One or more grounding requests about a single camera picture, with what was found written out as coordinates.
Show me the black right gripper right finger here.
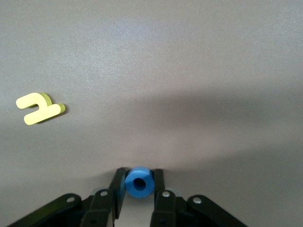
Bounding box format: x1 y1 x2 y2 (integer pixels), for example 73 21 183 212
151 168 249 227

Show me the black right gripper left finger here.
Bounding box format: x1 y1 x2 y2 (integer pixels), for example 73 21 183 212
7 167 127 227

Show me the blue foam letter o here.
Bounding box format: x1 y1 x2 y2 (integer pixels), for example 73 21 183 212
125 166 156 199

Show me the yellow foam letter h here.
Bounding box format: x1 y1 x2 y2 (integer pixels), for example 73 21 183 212
16 92 66 126

